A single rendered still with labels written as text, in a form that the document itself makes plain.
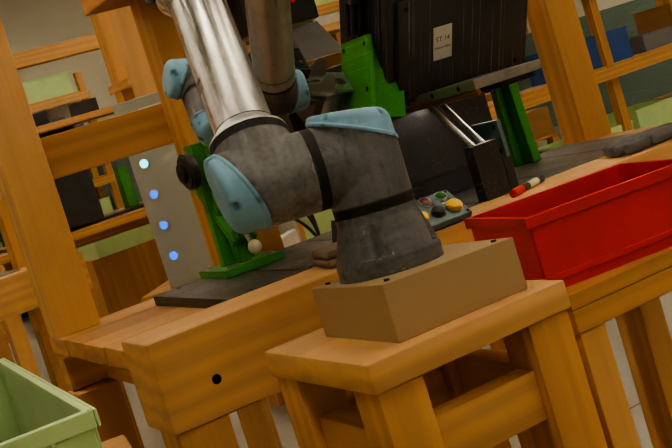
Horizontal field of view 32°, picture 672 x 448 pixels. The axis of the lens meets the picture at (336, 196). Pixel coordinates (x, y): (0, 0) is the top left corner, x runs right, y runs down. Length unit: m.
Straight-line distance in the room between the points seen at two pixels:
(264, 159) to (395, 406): 0.37
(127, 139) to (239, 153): 0.99
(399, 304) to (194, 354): 0.45
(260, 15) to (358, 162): 0.45
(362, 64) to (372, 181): 0.73
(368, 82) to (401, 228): 0.73
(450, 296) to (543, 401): 0.20
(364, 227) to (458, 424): 0.29
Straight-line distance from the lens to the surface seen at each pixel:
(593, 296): 1.75
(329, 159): 1.55
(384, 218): 1.56
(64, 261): 2.39
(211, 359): 1.84
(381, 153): 1.57
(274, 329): 1.87
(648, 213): 1.85
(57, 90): 11.91
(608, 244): 1.81
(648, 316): 2.09
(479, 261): 1.55
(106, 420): 2.43
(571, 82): 2.99
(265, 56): 2.00
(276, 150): 1.56
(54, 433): 1.13
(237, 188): 1.53
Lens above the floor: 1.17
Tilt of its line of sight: 5 degrees down
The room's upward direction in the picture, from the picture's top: 17 degrees counter-clockwise
